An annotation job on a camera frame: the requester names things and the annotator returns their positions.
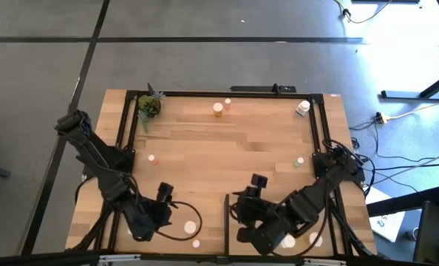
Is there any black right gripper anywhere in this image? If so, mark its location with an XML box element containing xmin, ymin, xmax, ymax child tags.
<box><xmin>231</xmin><ymin>174</ymin><xmax>282</xmax><ymax>256</ymax></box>

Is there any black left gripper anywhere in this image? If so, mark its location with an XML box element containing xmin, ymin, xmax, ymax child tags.
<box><xmin>123</xmin><ymin>182</ymin><xmax>175</xmax><ymax>242</ymax></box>

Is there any large white medicine bottle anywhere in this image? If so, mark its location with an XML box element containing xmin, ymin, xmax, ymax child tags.
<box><xmin>281</xmin><ymin>234</ymin><xmax>296</xmax><ymax>250</ymax></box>

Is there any potted green succulent plant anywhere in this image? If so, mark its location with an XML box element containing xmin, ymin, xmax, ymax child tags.
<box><xmin>136</xmin><ymin>83</ymin><xmax>167</xmax><ymax>131</ymax></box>

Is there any white bottle blue label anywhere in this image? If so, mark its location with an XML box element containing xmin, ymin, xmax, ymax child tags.
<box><xmin>295</xmin><ymin>99</ymin><xmax>312</xmax><ymax>117</ymax></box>

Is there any white paper sheet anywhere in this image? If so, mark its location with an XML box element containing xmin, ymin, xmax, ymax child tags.
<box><xmin>365</xmin><ymin>186</ymin><xmax>406</xmax><ymax>244</ymax></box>

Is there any black diagonal bar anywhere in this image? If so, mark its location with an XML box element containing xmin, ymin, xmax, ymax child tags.
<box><xmin>367</xmin><ymin>186</ymin><xmax>439</xmax><ymax>218</ymax></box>

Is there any black computer case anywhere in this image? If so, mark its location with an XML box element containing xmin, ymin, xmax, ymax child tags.
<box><xmin>413</xmin><ymin>199</ymin><xmax>439</xmax><ymax>266</ymax></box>

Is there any black floor stand base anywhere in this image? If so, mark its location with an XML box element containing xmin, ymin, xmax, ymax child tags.
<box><xmin>381</xmin><ymin>68</ymin><xmax>439</xmax><ymax>101</ymax></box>

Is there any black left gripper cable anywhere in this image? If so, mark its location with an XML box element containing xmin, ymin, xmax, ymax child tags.
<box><xmin>154</xmin><ymin>200</ymin><xmax>204</xmax><ymax>242</ymax></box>

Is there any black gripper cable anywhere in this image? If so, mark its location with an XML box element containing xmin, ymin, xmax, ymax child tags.
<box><xmin>269</xmin><ymin>191</ymin><xmax>333</xmax><ymax>258</ymax></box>
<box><xmin>154</xmin><ymin>200</ymin><xmax>204</xmax><ymax>242</ymax></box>

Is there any silver corner bracket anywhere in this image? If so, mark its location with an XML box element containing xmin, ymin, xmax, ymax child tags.
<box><xmin>98</xmin><ymin>253</ymin><xmax>142</xmax><ymax>265</ymax></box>
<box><xmin>302</xmin><ymin>257</ymin><xmax>348</xmax><ymax>266</ymax></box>

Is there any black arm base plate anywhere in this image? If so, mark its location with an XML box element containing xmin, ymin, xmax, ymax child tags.
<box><xmin>313</xmin><ymin>151</ymin><xmax>367</xmax><ymax>183</ymax></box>
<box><xmin>75</xmin><ymin>149</ymin><xmax>136</xmax><ymax>178</ymax></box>

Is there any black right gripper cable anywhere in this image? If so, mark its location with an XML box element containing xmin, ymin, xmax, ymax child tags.
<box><xmin>269</xmin><ymin>191</ymin><xmax>333</xmax><ymax>258</ymax></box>

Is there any black table frame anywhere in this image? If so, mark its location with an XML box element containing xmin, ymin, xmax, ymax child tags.
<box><xmin>66</xmin><ymin>88</ymin><xmax>378</xmax><ymax>262</ymax></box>

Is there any black camera bracket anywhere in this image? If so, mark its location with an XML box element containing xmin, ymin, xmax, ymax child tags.
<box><xmin>229</xmin><ymin>83</ymin><xmax>298</xmax><ymax>94</ymax></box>

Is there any black floor cable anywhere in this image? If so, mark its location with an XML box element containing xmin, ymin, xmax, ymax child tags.
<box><xmin>363</xmin><ymin>163</ymin><xmax>439</xmax><ymax>174</ymax></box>

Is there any grey floor cable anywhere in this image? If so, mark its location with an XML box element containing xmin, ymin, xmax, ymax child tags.
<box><xmin>370</xmin><ymin>146</ymin><xmax>439</xmax><ymax>185</ymax></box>

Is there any pale yellow floor cable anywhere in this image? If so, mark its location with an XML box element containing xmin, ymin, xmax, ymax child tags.
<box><xmin>387</xmin><ymin>98</ymin><xmax>439</xmax><ymax>121</ymax></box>

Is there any grey cable with brass connector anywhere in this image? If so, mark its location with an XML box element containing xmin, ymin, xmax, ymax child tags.
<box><xmin>332</xmin><ymin>0</ymin><xmax>395</xmax><ymax>25</ymax></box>

